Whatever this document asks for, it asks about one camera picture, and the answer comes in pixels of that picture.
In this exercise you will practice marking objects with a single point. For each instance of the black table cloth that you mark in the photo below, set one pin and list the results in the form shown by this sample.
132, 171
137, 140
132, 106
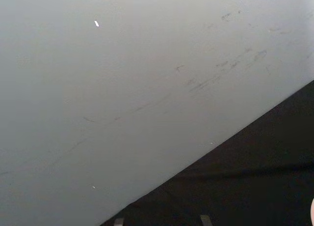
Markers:
257, 174

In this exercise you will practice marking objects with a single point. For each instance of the roll of white tape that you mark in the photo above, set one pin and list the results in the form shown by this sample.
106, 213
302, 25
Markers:
312, 212

